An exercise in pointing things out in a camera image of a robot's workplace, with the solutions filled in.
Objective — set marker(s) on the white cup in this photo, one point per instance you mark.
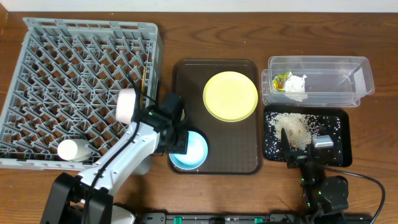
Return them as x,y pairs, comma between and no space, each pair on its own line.
74,150

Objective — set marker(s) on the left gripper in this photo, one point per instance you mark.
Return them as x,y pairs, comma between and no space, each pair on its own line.
179,142

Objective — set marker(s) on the white paper napkin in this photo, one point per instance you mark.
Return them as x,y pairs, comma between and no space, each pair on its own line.
294,87

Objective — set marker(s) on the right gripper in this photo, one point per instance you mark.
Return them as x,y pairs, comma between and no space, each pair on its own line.
300,157

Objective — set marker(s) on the grey plastic dish rack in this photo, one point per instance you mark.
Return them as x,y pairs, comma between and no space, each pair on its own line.
66,84

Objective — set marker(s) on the green snack wrapper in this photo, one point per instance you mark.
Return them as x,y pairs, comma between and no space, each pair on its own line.
279,81

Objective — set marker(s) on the black waste tray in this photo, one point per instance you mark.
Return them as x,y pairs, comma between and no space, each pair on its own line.
346,138

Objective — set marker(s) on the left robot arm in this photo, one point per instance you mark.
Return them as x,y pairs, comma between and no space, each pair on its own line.
88,197

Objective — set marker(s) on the dark brown serving tray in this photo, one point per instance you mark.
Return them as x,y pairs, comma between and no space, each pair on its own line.
233,148

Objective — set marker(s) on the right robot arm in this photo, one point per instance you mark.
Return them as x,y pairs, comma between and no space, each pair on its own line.
324,195

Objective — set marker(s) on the white bowl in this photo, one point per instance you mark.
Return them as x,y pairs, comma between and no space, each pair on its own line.
125,105

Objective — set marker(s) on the clear plastic waste bin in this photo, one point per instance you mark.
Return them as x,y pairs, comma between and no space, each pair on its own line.
329,81

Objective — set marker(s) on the light blue bowl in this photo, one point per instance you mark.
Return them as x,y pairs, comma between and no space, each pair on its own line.
197,151

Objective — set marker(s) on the rice grains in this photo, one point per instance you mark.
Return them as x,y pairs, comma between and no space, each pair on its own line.
300,130

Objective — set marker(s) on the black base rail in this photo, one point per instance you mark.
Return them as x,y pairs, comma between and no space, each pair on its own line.
282,218

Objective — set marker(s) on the yellow round plate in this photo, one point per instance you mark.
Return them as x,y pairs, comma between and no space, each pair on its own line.
230,96

